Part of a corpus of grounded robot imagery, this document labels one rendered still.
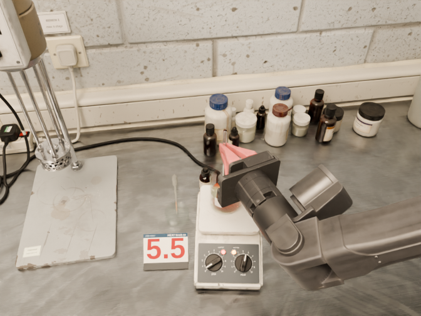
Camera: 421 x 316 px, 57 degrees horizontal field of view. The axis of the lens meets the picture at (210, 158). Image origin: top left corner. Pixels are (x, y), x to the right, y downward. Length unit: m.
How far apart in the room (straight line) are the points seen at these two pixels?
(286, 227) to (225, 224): 0.29
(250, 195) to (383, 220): 0.19
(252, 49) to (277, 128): 0.23
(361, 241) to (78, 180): 0.71
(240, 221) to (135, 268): 0.23
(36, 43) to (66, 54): 0.35
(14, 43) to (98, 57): 0.45
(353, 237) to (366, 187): 0.55
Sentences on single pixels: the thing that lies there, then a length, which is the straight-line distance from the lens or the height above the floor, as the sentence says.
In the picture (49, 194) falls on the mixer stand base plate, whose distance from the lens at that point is 0.99.
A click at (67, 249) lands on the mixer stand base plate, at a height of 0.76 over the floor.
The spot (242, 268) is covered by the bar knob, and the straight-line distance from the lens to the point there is 0.75.
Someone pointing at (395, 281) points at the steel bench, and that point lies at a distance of 0.88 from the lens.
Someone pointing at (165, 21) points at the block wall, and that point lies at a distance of 1.01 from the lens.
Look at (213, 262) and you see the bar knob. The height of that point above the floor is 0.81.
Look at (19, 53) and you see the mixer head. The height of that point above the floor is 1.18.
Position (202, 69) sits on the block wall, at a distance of 1.08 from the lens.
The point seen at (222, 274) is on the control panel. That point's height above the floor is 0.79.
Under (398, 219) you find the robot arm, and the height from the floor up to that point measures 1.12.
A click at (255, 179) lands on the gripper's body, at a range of 0.58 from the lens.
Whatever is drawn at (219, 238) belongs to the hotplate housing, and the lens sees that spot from 0.77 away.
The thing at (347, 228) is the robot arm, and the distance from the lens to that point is 0.48.
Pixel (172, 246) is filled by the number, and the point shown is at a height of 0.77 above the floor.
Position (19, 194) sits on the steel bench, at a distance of 1.03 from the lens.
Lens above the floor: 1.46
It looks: 44 degrees down
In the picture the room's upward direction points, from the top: straight up
